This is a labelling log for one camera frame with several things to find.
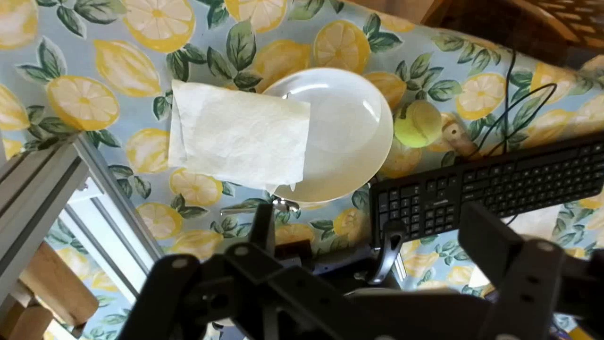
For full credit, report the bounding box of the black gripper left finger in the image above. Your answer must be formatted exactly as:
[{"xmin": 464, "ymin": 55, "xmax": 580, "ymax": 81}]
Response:
[{"xmin": 249, "ymin": 204, "xmax": 276, "ymax": 253}]

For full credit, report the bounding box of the white paper towel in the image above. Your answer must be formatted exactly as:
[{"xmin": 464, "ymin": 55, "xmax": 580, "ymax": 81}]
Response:
[{"xmin": 168, "ymin": 81, "xmax": 310, "ymax": 191}]

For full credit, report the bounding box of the green tennis ball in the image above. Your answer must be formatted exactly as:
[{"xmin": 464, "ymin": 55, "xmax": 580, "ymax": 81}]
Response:
[{"xmin": 395, "ymin": 100, "xmax": 442, "ymax": 147}]

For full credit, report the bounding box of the wooden chair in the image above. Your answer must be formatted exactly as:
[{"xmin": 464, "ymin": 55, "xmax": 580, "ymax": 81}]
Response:
[{"xmin": 0, "ymin": 244, "xmax": 100, "ymax": 340}]

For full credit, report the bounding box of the black keyboard cable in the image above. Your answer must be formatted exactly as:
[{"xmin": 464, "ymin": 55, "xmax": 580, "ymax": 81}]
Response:
[{"xmin": 470, "ymin": 45, "xmax": 559, "ymax": 157}]

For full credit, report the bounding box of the black computer keyboard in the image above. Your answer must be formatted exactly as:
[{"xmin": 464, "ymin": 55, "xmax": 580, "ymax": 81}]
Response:
[{"xmin": 370, "ymin": 132, "xmax": 604, "ymax": 246}]

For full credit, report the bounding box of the white round plate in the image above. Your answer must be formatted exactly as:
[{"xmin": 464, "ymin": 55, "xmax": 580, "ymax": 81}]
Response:
[{"xmin": 266, "ymin": 68, "xmax": 393, "ymax": 204}]

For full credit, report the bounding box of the aluminium frame rail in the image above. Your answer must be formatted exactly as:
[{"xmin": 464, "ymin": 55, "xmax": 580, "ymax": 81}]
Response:
[{"xmin": 0, "ymin": 136, "xmax": 162, "ymax": 302}]

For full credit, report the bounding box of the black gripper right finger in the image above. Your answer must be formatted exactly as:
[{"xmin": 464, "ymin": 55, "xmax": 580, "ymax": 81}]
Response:
[{"xmin": 459, "ymin": 202, "xmax": 523, "ymax": 289}]

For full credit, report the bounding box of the lemon print tablecloth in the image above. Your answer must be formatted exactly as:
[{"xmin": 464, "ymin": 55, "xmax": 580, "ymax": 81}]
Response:
[{"xmin": 0, "ymin": 0, "xmax": 604, "ymax": 259}]

